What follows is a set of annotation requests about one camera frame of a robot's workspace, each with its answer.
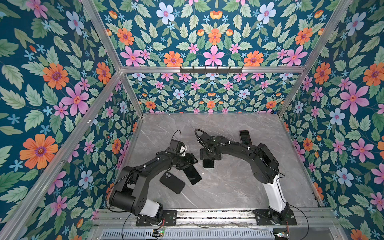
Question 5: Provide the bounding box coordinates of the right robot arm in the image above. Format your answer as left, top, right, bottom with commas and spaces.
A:
195, 129, 290, 225

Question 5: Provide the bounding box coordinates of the pink phone case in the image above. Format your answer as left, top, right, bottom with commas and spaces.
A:
238, 129, 253, 146

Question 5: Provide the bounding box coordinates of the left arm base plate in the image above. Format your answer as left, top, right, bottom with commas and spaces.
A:
136, 210, 178, 227

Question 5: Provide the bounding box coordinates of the aluminium front rail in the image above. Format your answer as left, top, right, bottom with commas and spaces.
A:
92, 207, 343, 229

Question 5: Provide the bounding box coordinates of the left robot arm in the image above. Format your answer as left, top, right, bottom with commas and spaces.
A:
108, 140, 198, 225

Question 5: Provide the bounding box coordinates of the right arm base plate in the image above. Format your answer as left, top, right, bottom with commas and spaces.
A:
253, 209, 297, 226

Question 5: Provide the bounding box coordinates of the metal hook rail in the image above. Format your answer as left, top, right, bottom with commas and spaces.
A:
180, 67, 243, 75

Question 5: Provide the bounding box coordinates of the black phone case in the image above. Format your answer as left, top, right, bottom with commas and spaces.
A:
160, 172, 186, 194

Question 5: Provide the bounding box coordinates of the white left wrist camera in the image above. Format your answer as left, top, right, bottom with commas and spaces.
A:
179, 145, 187, 156

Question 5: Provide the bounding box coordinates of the white ventilated cable duct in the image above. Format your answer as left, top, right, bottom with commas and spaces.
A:
100, 229, 275, 240

